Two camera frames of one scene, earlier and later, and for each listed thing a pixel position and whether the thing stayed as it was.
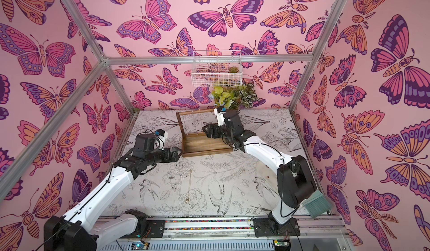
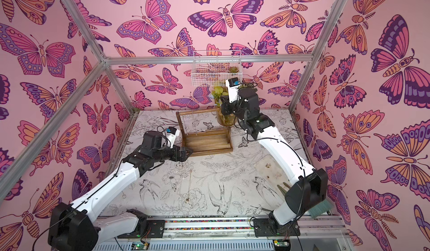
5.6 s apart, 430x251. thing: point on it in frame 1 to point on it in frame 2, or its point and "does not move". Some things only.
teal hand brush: x=317 y=204 does not move
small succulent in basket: x=233 y=69 does not move
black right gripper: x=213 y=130 to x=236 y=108
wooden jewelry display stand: x=195 y=144 does not move
